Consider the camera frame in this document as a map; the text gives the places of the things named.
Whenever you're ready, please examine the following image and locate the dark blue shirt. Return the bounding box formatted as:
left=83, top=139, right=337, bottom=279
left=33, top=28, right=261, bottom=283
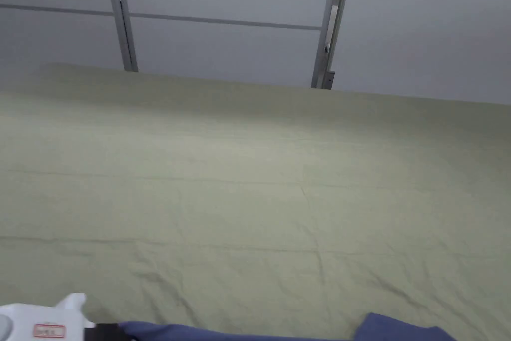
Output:
left=119, top=312, right=458, bottom=341

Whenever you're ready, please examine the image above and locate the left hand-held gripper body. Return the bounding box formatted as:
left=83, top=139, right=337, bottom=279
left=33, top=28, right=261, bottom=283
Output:
left=0, top=293, right=120, bottom=341

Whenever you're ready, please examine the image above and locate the bed with pale green sheet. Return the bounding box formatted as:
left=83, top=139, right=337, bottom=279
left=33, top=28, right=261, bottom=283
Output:
left=0, top=62, right=511, bottom=341

